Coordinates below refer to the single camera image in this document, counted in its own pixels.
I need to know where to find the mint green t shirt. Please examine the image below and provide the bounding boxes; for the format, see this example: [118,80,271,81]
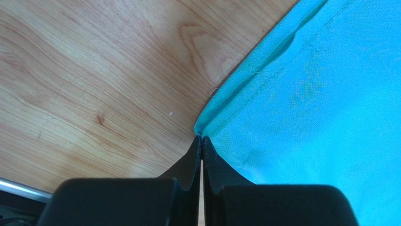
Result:
[194,0,401,226]

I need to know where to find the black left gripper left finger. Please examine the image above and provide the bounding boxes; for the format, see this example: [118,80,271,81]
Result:
[38,137,201,226]

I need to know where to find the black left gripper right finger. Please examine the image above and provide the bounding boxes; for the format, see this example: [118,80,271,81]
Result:
[202,137,358,226]

